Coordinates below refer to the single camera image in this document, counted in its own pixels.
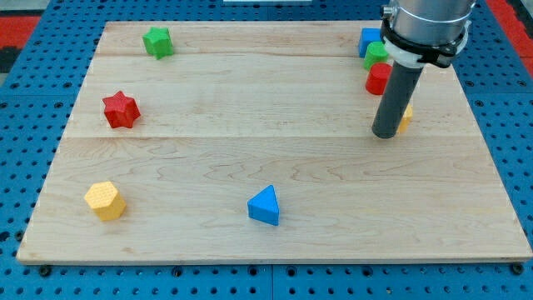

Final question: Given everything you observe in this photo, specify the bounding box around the yellow heart block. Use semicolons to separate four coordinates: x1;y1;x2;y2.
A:
396;104;413;133

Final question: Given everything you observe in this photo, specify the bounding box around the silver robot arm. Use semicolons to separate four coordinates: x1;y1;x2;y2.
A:
381;0;476;69

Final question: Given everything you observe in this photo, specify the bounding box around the red circle block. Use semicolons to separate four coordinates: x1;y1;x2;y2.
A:
365;62;392;95

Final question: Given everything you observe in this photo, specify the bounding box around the green circle block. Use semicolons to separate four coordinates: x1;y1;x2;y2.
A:
363;42;388;71

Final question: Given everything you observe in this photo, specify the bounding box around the blue triangle block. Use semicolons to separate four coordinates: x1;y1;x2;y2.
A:
247;185;280;226

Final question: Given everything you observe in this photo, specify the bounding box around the light wooden board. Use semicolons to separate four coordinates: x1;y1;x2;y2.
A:
17;21;532;265

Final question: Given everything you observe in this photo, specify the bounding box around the red star block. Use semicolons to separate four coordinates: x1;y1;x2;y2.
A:
102;91;141;128

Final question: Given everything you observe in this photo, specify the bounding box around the green star block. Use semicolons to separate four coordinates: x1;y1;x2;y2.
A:
142;27;174;60

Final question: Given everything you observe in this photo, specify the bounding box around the blue cube block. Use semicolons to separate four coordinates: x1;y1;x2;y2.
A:
358;27;381;58

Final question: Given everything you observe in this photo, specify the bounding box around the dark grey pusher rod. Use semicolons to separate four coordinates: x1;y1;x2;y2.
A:
371;62;422;139

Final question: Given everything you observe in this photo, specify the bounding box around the yellow hexagon block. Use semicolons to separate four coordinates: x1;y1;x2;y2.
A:
84;181;127;222

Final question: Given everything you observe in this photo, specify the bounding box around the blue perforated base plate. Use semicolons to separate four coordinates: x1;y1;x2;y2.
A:
1;1;532;299

